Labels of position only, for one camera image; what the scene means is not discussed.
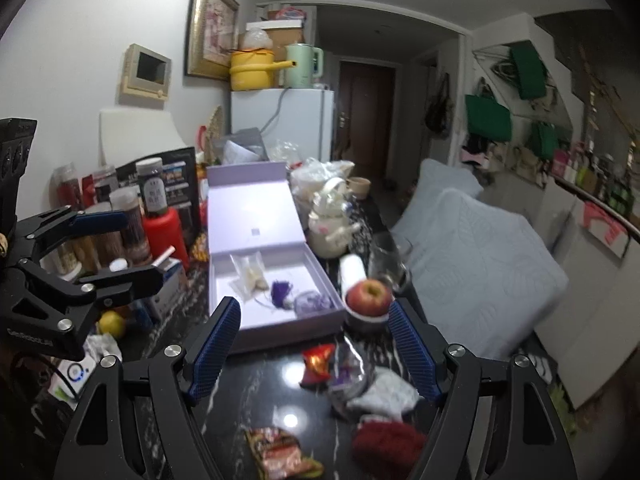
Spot glass mug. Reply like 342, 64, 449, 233
369, 232, 413, 293

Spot white device blue ring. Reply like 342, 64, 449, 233
50, 355, 98, 401

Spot white paper roll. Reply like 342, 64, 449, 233
339, 254, 368, 293

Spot white foam board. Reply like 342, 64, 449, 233
99, 108, 187, 166

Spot gold picture frame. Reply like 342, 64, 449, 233
184, 0, 241, 81

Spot red spice jar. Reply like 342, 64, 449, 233
55, 162, 83, 211

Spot cardboard box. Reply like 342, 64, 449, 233
240, 19, 306, 53

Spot row of bottles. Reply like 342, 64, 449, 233
550, 145, 640, 216

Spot pink paper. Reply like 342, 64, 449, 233
582, 200, 628, 246

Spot red knitted cloth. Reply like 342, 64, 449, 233
351, 417, 426, 466

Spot yellow lemon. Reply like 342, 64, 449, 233
97, 311, 126, 338

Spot grey paper bag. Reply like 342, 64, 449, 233
215, 127, 271, 166

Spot crumpled white tissue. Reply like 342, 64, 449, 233
82, 332, 123, 361

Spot white cloth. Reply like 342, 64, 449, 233
346, 366, 421, 421

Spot clear grain jar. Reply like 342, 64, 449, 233
110, 187, 151, 266

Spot purple tassel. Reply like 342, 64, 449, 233
270, 280, 296, 309

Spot red candy packet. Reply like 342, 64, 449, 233
300, 344, 337, 388

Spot grey power cord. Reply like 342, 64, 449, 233
260, 87, 292, 133

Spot clear plastic wrapper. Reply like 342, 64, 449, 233
327, 347, 381, 418

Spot red apple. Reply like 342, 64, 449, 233
346, 280, 393, 318

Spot green electric kettle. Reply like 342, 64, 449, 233
284, 43, 324, 90

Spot dark hanging bag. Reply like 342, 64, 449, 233
425, 72, 453, 136

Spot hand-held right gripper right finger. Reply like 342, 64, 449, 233
387, 298, 576, 480

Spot blue white carton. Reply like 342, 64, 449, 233
149, 260, 188, 321

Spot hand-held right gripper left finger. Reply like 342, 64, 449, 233
52, 296, 242, 480

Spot dark wooden door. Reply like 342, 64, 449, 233
339, 60, 398, 181

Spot white bowl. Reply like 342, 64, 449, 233
344, 305, 391, 335

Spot woven straw fan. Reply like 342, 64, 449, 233
207, 105, 226, 147

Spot clear plastic bags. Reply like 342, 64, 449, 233
290, 157, 356, 196

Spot purple gift box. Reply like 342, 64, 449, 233
206, 161, 347, 356

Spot red canister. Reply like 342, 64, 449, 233
142, 207, 191, 273

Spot cream wall panel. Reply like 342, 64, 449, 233
119, 43, 172, 106

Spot white sachet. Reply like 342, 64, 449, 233
231, 254, 268, 293

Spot small grey pillow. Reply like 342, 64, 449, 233
400, 158, 485, 221

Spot purple sachet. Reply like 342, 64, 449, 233
294, 291, 333, 317

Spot red brown snack packet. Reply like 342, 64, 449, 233
245, 426, 325, 480

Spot cream water bottle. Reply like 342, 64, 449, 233
306, 177, 361, 260

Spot yellow pot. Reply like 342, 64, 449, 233
229, 47, 298, 92

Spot large grey pillow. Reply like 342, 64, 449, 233
395, 188, 570, 361

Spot white fridge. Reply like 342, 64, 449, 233
230, 87, 335, 163

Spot white plastic bag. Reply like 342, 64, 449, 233
242, 29, 273, 52

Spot black printed bag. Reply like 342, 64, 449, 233
116, 146, 203, 241

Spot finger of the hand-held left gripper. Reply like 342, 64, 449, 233
14, 206, 130, 268
17, 259, 167, 333

